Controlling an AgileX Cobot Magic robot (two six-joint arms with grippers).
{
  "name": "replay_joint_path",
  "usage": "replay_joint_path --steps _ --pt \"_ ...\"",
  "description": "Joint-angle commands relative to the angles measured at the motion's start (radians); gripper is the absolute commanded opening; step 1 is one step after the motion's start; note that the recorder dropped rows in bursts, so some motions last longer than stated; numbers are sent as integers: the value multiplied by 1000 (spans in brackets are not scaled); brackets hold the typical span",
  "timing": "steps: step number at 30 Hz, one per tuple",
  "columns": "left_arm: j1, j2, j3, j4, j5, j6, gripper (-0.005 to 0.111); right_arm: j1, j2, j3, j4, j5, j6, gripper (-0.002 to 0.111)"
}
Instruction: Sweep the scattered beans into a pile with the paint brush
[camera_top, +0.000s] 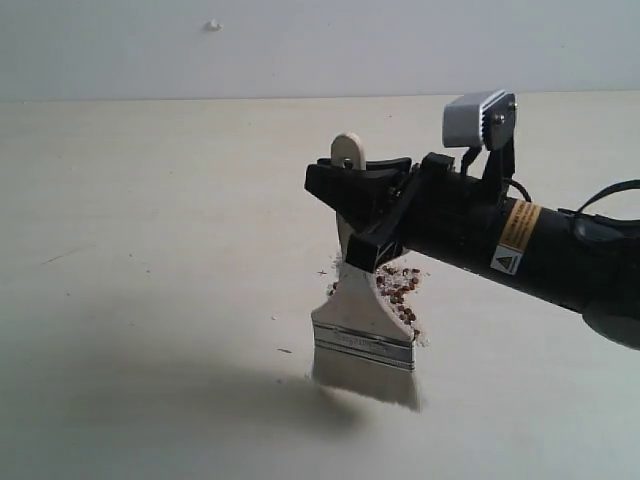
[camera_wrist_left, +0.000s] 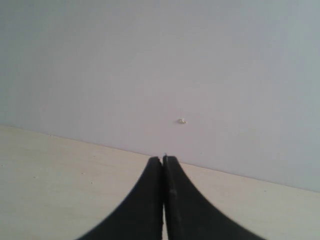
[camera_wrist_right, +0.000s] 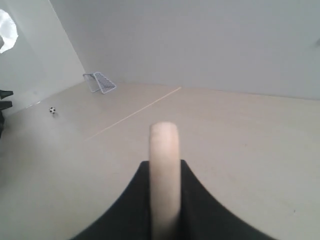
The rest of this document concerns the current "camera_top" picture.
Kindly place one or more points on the white paint brush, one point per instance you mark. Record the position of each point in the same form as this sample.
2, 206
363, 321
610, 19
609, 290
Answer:
390, 379

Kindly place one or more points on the beans and rice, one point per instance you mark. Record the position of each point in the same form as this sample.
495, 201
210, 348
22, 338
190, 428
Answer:
395, 295

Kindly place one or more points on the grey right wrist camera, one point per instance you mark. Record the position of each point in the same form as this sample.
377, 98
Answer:
484, 121

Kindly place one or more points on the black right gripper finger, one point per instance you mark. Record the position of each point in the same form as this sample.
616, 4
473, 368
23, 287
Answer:
359, 207
375, 174

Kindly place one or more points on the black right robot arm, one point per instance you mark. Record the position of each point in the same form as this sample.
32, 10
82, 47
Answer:
587, 264

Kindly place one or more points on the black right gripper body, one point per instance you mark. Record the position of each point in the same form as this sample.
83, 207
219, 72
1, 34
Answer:
440, 212

